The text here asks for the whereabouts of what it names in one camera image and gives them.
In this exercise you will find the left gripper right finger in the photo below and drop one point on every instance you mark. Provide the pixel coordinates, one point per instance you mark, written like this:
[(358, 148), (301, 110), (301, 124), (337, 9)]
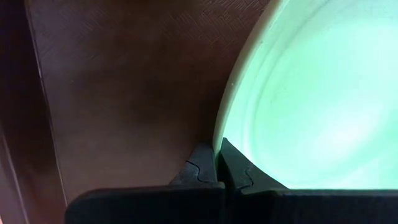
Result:
[(239, 174)]

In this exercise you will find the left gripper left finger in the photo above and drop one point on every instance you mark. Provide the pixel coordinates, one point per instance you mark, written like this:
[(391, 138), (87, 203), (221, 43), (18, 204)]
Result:
[(202, 168)]

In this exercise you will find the brown plastic tray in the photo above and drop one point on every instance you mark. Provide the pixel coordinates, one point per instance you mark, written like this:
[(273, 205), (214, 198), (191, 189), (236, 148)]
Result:
[(124, 93)]

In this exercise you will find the green plate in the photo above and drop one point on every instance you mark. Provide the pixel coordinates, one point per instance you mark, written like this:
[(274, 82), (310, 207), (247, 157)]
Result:
[(311, 93)]

